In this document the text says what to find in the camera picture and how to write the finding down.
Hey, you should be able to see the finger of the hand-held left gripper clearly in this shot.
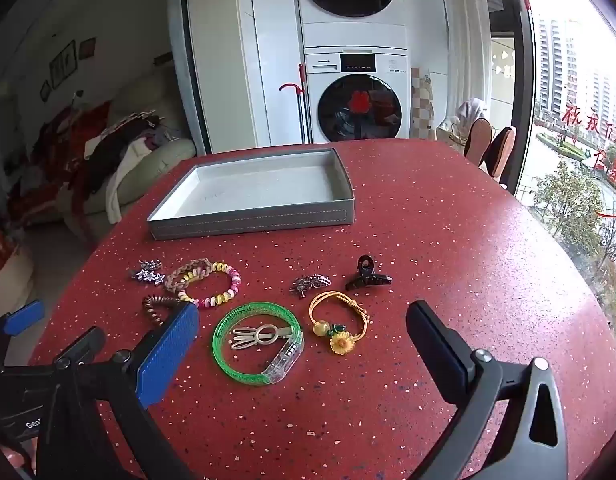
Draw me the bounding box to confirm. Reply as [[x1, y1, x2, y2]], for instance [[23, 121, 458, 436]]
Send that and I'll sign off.
[[0, 300, 44, 361], [56, 326, 107, 369]]

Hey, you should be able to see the cream sofa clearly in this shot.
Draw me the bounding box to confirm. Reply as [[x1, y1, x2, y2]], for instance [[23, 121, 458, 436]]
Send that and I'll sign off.
[[58, 67, 197, 226]]

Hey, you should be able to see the grey tray box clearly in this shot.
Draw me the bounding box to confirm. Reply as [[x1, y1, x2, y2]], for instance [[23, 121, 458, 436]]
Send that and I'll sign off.
[[146, 147, 357, 242]]

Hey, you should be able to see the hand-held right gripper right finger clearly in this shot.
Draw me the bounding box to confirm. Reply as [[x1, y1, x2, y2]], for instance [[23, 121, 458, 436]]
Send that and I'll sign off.
[[406, 300, 569, 480]]

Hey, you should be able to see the pile of clothes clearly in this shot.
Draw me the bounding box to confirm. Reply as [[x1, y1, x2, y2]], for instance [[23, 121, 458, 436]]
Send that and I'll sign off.
[[8, 102, 181, 221]]

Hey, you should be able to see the green plastic bangle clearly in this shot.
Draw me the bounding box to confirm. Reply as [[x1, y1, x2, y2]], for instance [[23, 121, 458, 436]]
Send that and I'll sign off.
[[212, 301, 305, 387]]

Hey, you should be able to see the white cloth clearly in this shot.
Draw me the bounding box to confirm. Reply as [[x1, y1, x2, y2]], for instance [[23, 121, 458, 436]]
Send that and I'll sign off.
[[455, 99, 489, 133]]

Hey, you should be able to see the large picture frame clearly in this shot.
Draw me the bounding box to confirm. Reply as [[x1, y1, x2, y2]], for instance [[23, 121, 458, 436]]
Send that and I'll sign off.
[[48, 40, 77, 90]]

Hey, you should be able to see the checked board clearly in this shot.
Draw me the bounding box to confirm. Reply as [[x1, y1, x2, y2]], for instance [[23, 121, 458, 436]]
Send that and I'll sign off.
[[410, 67, 435, 141]]

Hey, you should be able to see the red handled mop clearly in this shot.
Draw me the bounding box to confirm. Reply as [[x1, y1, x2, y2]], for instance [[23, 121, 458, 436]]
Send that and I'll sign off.
[[279, 65, 311, 145]]

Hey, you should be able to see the white cabinet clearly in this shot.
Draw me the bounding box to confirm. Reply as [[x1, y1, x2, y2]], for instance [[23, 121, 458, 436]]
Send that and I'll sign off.
[[180, 0, 309, 156]]

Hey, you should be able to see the black claw hair clip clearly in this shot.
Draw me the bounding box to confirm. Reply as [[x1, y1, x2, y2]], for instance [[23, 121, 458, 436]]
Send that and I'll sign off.
[[345, 255, 393, 292]]

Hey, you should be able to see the brown spiral hair tie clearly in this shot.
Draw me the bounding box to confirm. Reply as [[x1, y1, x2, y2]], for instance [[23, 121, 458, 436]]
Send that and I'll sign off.
[[142, 295, 181, 328]]

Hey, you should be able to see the braided cord bracelet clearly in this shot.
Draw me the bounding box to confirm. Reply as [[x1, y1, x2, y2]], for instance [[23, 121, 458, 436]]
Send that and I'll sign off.
[[164, 257, 213, 297]]

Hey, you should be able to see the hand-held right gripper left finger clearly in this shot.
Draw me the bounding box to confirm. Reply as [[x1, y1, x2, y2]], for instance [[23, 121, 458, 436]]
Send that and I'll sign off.
[[35, 302, 199, 480]]

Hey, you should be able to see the pink yellow beaded bracelet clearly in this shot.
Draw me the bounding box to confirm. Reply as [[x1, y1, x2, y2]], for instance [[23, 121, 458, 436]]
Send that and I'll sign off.
[[177, 261, 243, 309]]

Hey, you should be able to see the yellow flower hair tie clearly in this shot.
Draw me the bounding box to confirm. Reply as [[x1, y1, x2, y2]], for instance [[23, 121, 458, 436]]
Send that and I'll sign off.
[[308, 290, 371, 356]]

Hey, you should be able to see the silver metal hair clip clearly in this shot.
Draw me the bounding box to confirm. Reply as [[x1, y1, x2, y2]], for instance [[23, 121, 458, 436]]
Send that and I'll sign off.
[[229, 324, 293, 350]]

